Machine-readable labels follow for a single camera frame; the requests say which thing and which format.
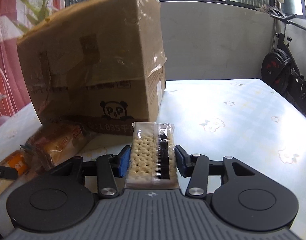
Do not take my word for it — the bread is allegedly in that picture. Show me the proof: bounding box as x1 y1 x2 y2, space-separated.
21 123 91 170

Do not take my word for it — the red floral curtain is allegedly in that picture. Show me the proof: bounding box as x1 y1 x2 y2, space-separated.
0 0 66 132

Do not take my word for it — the orange snack packet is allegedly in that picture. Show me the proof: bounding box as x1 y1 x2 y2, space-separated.
0 150 29 195

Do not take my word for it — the black exercise bike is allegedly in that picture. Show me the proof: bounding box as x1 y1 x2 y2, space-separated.
260 0 306 126

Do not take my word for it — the brown cardboard box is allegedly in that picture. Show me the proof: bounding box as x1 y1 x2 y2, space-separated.
17 0 167 135

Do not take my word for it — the cracker packet clear wrapper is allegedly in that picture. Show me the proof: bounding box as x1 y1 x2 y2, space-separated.
125 122 179 190

